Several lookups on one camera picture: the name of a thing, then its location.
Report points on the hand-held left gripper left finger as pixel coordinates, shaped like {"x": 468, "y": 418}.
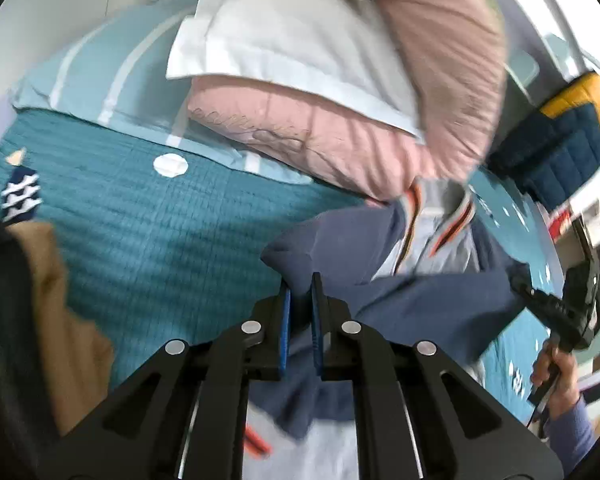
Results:
{"x": 284, "y": 332}

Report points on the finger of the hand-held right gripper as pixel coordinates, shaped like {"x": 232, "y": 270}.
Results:
{"x": 535, "y": 299}

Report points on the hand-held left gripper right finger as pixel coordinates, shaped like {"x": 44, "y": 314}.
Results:
{"x": 317, "y": 332}

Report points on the navy jacket with orange stripes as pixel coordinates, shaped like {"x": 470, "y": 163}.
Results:
{"x": 410, "y": 305}

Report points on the person's right forearm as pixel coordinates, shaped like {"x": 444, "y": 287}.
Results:
{"x": 572, "y": 435}

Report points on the person's right hand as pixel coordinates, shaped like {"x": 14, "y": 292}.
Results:
{"x": 562, "y": 385}

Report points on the teal quilted bedspread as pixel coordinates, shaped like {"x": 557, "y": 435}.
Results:
{"x": 154, "y": 240}

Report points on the tan cloth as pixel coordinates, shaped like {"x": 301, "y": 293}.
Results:
{"x": 74, "y": 340}

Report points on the pink quilt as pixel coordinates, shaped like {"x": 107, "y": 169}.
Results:
{"x": 430, "y": 70}

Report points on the white pillow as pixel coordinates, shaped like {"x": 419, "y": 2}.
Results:
{"x": 290, "y": 35}

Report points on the light blue striped pillow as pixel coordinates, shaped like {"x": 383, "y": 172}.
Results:
{"x": 104, "y": 80}

